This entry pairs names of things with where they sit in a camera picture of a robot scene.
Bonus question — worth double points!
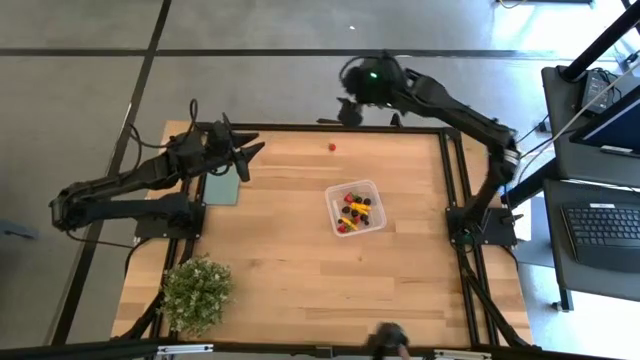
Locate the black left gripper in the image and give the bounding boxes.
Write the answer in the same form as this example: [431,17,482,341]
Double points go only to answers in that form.
[199,119,266,182]

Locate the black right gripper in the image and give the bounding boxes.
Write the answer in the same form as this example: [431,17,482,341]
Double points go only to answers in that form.
[336,53,409,127]

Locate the clear plastic tupperware container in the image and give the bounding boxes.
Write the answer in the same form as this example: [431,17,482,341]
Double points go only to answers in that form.
[324,179,388,238]

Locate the teal folded cloth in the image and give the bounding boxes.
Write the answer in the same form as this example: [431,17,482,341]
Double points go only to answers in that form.
[202,167,242,207]

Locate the green artificial plant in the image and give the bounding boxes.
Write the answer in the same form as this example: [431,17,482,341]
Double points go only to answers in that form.
[158,253,236,337]

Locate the white paper sheet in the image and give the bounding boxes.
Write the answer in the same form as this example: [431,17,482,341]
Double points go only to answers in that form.
[509,212,534,242]

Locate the black side desk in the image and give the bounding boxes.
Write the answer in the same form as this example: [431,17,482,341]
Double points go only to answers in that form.
[542,178,640,312]
[499,64,640,209]

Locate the person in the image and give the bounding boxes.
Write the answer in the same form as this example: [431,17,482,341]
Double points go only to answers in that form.
[367,322,414,360]

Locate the black power adapter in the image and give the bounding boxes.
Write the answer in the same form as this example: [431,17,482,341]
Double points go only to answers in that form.
[579,69,622,115]

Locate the open laptop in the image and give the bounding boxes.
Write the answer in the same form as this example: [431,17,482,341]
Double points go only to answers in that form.
[568,84,640,160]

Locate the black keyboard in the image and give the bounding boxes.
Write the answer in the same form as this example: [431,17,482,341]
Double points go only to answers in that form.
[559,202,640,275]

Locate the black aluminium table frame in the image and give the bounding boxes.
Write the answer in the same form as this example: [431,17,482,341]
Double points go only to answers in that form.
[0,112,611,360]

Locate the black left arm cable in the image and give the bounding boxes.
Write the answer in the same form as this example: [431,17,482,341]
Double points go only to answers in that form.
[128,98,201,151]

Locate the white cable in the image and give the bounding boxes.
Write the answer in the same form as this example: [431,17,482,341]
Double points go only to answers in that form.
[514,59,640,174]

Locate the black slanted post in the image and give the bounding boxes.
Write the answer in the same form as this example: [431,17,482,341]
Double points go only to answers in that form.
[560,0,640,82]

